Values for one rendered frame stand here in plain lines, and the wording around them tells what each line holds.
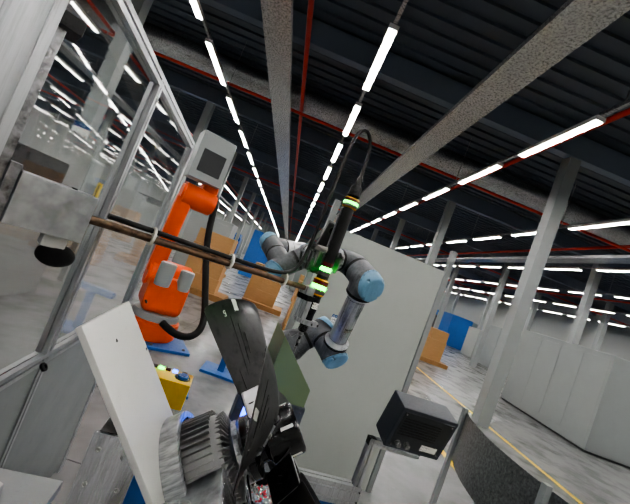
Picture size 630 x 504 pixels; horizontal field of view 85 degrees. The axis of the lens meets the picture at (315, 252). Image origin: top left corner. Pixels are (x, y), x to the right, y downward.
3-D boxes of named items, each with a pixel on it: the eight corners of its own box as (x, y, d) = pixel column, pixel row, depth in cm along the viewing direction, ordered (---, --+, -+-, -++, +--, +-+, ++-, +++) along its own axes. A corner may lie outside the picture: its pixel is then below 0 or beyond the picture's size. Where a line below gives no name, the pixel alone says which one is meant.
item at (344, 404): (235, 460, 267) (336, 198, 279) (235, 456, 272) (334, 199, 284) (371, 493, 293) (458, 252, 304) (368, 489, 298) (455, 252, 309)
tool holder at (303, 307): (300, 325, 88) (314, 289, 88) (283, 315, 92) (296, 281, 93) (321, 329, 94) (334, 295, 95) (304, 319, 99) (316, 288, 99)
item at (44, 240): (31, 265, 48) (45, 232, 48) (27, 258, 50) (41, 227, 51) (73, 273, 51) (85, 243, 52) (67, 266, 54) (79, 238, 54)
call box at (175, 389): (130, 402, 114) (143, 372, 114) (139, 390, 124) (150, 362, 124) (178, 415, 117) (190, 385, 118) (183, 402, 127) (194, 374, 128)
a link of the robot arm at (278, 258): (265, 268, 126) (292, 256, 128) (275, 287, 118) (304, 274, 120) (258, 253, 121) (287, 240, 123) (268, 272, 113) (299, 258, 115)
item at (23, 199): (-16, 224, 42) (12, 160, 43) (-19, 215, 47) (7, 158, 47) (78, 248, 50) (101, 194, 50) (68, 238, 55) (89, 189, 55)
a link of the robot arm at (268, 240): (360, 246, 156) (264, 223, 128) (372, 259, 148) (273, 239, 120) (348, 266, 160) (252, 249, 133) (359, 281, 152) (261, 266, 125)
